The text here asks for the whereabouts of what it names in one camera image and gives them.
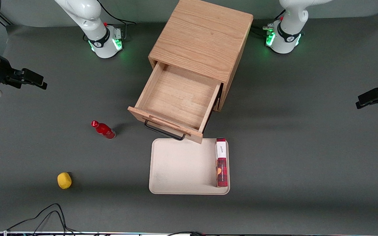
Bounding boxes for wooden drawer with black handle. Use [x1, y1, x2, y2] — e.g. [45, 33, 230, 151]
[128, 61, 223, 145]

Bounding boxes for wooden drawer cabinet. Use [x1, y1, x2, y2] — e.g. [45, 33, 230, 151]
[148, 0, 254, 112]

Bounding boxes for red bottle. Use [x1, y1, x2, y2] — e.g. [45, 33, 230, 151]
[91, 120, 116, 140]

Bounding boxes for yellow lemon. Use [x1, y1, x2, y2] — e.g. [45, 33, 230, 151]
[57, 172, 72, 190]

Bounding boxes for red cracker box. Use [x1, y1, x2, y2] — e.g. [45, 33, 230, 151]
[215, 138, 229, 187]

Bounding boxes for beige plastic tray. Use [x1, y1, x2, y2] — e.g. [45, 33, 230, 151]
[149, 138, 230, 195]

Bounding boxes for dark aluminium frame rail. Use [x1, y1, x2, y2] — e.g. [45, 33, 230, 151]
[0, 12, 12, 27]

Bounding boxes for black right arm base cable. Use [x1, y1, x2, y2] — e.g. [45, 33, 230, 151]
[96, 0, 137, 40]

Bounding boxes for black arm base cable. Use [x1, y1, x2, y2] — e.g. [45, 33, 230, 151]
[96, 0, 137, 40]
[251, 9, 286, 37]

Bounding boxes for black long floor cable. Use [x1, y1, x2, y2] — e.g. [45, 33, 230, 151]
[5, 203, 78, 234]
[31, 210, 69, 236]

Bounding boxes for black left arm base cable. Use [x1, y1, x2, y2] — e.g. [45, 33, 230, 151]
[251, 9, 286, 37]

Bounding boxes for black short edge cable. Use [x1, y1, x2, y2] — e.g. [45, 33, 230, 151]
[167, 231, 206, 236]

